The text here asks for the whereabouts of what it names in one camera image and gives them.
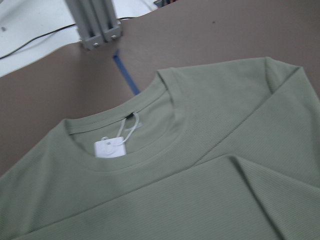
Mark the white paper price tag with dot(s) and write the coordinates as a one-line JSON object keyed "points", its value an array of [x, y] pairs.
{"points": [[110, 148]]}

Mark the olive green long-sleeve shirt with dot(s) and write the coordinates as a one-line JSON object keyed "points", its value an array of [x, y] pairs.
{"points": [[224, 151]]}

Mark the grey aluminium frame post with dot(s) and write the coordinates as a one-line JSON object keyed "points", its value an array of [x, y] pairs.
{"points": [[96, 21]]}

